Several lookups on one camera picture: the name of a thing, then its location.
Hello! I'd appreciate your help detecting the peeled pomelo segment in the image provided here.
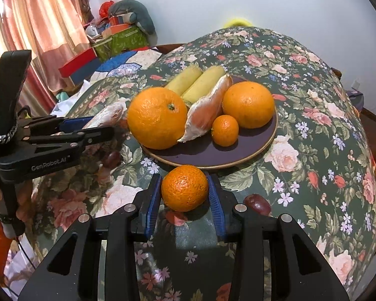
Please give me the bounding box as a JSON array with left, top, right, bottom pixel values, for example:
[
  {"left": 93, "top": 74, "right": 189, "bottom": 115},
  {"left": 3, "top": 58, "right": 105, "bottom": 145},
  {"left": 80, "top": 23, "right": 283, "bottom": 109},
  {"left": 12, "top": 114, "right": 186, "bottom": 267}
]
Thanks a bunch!
[{"left": 83, "top": 98, "right": 127, "bottom": 129}]

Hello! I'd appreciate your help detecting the dark red grape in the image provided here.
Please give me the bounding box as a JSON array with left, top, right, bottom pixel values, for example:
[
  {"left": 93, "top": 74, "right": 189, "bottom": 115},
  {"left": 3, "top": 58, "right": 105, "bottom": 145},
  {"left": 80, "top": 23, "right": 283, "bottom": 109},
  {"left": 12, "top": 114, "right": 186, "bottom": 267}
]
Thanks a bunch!
[{"left": 244, "top": 194, "right": 271, "bottom": 216}]

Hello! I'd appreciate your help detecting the large orange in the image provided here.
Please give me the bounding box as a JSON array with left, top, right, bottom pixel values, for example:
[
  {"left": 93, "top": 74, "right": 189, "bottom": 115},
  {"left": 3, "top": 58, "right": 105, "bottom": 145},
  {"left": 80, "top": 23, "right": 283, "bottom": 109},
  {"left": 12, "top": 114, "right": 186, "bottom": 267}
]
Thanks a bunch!
[
  {"left": 127, "top": 87, "right": 187, "bottom": 150},
  {"left": 222, "top": 81, "right": 275, "bottom": 129}
]

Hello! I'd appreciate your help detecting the small mandarin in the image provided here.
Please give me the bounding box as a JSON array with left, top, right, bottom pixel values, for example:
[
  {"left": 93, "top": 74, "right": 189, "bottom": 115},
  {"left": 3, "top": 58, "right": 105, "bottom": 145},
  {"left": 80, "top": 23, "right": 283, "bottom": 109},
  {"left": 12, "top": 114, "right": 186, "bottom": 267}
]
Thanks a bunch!
[
  {"left": 161, "top": 165, "right": 209, "bottom": 213},
  {"left": 211, "top": 115, "right": 239, "bottom": 147}
]

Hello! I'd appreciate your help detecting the pomelo segment with rind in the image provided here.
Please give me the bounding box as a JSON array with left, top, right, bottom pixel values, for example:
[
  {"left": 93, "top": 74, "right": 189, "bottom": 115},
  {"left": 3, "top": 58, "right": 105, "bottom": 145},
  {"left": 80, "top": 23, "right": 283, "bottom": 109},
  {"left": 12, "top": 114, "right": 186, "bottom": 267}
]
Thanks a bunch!
[{"left": 178, "top": 74, "right": 234, "bottom": 143}]

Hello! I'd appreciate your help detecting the left hand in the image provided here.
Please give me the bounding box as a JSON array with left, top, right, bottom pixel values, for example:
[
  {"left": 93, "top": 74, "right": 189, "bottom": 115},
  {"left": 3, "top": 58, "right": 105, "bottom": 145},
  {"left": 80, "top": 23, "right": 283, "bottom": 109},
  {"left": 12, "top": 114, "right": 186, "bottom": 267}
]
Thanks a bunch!
[{"left": 0, "top": 180, "right": 34, "bottom": 222}]

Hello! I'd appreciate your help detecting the white sheet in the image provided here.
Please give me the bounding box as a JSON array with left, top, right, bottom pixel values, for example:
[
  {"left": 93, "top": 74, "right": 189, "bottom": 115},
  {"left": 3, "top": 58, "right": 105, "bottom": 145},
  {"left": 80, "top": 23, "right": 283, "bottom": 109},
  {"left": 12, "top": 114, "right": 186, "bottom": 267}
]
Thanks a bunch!
[{"left": 50, "top": 80, "right": 91, "bottom": 117}]

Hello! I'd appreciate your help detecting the red gift box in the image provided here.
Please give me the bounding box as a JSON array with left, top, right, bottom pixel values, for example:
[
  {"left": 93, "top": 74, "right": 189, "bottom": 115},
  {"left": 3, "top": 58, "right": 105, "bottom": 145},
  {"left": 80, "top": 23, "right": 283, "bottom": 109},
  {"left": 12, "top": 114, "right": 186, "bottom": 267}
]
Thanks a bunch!
[{"left": 58, "top": 48, "right": 97, "bottom": 78}]

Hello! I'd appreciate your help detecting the pink orange curtain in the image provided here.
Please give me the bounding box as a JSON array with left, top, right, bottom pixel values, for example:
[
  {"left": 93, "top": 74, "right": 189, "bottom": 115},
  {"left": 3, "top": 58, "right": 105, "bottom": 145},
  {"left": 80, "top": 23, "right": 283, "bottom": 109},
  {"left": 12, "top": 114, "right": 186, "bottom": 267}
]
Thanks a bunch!
[{"left": 0, "top": 0, "right": 90, "bottom": 116}]

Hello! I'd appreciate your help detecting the floral green quilt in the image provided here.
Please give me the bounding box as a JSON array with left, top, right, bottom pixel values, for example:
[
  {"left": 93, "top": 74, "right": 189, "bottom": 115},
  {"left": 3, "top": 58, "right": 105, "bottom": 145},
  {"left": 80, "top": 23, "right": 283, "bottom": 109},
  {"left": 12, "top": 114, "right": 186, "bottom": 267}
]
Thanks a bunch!
[{"left": 28, "top": 27, "right": 376, "bottom": 300}]

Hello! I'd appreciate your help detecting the blue patchwork blanket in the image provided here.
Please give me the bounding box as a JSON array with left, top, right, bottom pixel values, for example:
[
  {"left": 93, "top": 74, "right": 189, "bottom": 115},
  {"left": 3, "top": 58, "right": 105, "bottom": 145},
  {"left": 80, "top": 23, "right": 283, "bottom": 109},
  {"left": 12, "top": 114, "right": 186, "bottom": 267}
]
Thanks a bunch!
[{"left": 70, "top": 49, "right": 162, "bottom": 84}]

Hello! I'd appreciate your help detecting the red plastic bag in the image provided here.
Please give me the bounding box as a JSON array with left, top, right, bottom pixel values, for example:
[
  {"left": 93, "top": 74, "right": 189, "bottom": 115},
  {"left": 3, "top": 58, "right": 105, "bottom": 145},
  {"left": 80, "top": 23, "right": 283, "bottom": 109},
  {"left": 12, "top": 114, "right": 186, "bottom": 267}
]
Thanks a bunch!
[{"left": 98, "top": 0, "right": 115, "bottom": 18}]

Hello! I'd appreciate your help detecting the green fabric storage box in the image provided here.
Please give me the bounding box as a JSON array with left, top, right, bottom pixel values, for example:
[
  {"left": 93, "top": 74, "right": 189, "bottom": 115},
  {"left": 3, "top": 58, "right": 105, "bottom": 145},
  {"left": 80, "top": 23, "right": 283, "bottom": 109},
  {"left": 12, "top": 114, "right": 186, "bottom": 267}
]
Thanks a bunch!
[{"left": 93, "top": 25, "right": 149, "bottom": 62}]

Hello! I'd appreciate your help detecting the grey plush toy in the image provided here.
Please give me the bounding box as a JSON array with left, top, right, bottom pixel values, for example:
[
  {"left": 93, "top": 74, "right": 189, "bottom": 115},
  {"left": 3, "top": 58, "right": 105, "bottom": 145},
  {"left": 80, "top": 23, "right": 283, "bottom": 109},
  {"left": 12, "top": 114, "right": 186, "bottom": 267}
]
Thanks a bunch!
[{"left": 108, "top": 0, "right": 155, "bottom": 35}]

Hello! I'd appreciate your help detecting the purple ceramic plate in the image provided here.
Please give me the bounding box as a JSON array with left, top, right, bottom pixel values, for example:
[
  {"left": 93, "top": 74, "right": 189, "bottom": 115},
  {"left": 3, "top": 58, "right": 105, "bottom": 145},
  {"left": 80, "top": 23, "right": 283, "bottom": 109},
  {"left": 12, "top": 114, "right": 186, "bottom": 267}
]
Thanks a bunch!
[{"left": 142, "top": 77, "right": 278, "bottom": 170}]

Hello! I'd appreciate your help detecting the grey bag on floor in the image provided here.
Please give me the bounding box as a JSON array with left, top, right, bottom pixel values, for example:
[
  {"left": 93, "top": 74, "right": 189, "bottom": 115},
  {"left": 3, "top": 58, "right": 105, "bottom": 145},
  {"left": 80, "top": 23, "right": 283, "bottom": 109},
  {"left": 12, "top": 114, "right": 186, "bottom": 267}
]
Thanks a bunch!
[{"left": 346, "top": 90, "right": 365, "bottom": 113}]

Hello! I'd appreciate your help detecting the yellow foam tube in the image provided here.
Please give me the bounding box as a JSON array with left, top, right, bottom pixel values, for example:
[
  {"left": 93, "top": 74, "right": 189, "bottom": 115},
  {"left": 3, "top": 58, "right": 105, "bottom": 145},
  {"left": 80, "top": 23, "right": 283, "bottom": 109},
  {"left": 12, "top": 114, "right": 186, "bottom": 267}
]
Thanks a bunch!
[{"left": 223, "top": 18, "right": 253, "bottom": 28}]

